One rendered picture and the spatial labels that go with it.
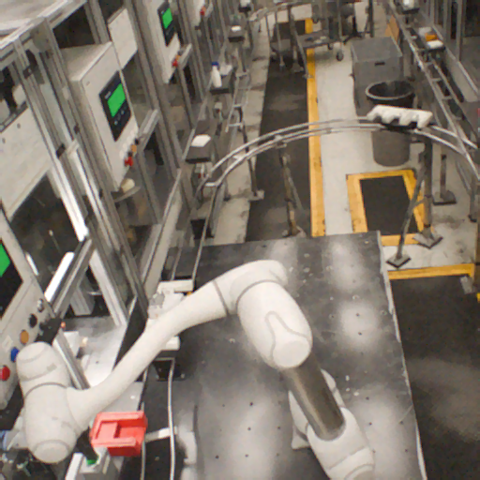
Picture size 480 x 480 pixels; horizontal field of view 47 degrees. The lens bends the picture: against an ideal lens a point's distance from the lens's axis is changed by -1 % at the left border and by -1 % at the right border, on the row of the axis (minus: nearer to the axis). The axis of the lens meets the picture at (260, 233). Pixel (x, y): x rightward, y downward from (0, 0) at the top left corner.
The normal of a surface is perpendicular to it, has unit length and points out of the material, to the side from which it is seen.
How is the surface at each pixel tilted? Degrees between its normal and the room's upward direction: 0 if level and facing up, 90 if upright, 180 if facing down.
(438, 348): 0
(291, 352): 84
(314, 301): 0
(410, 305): 0
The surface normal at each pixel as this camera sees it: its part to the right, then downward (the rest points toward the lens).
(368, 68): -0.03, 0.60
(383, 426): -0.15, -0.80
